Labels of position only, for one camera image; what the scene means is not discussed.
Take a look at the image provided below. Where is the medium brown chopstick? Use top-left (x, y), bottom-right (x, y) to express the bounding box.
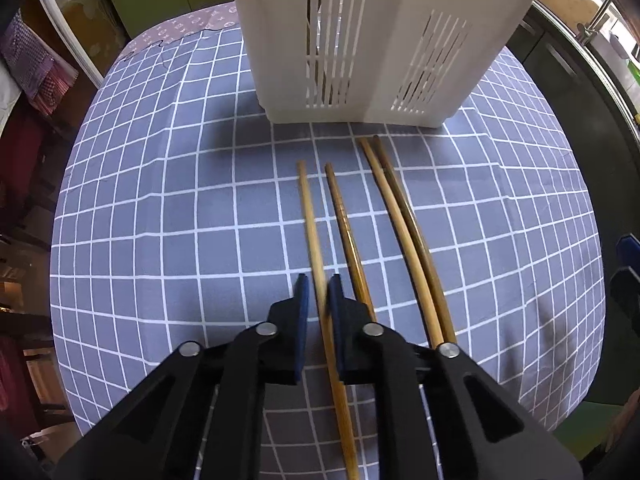
top-left (324, 162), bottom-right (376, 321)

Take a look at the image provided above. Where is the purple hanging apron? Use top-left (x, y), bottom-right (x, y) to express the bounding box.
top-left (1, 11), bottom-right (78, 116)

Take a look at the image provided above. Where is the blue checkered tablecloth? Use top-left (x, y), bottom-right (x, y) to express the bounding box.
top-left (48, 1), bottom-right (608, 480)

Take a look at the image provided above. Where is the white plastic utensil holder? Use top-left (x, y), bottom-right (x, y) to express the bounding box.
top-left (235, 0), bottom-right (534, 128)

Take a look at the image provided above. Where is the steel kitchen faucet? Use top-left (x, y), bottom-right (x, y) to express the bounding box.
top-left (576, 0), bottom-right (615, 46)

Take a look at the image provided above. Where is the wooden cutting board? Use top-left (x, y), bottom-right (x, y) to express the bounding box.
top-left (537, 0), bottom-right (600, 34)

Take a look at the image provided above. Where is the person's right hand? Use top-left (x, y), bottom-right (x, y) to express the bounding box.
top-left (604, 396), bottom-right (639, 452)

